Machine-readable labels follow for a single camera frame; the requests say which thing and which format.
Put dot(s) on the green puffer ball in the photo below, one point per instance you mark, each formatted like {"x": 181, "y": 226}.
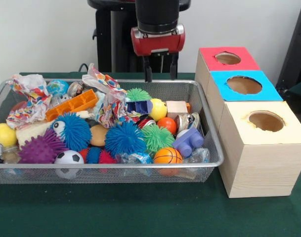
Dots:
{"x": 157, "y": 138}

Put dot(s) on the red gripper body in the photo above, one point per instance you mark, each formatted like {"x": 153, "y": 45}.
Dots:
{"x": 157, "y": 44}

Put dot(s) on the lavender building block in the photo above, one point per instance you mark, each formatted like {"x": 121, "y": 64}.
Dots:
{"x": 189, "y": 143}

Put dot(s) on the long orange building block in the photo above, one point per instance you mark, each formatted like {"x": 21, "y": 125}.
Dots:
{"x": 71, "y": 105}

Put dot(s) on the orange basketball toy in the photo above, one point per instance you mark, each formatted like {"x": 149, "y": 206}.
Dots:
{"x": 168, "y": 155}

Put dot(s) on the black and white soccer ball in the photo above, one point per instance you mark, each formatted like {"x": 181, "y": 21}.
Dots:
{"x": 69, "y": 158}

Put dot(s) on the colourful spotted paper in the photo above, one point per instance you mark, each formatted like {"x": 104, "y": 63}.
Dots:
{"x": 29, "y": 103}
{"x": 113, "y": 108}
{"x": 98, "y": 76}

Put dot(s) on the black upright panel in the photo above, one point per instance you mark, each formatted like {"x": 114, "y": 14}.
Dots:
{"x": 296, "y": 61}

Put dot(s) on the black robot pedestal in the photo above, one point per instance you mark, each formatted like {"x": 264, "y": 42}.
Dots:
{"x": 120, "y": 37}

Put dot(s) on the wooden box with three holes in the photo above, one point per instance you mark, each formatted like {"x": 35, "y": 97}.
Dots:
{"x": 264, "y": 168}

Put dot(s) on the blue puffer ball with eye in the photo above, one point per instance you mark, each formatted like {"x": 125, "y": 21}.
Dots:
{"x": 73, "y": 133}

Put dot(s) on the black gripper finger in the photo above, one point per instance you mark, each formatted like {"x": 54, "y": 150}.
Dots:
{"x": 174, "y": 69}
{"x": 148, "y": 74}

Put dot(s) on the purple spiky ball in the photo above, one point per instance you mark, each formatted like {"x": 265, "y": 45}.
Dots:
{"x": 39, "y": 149}

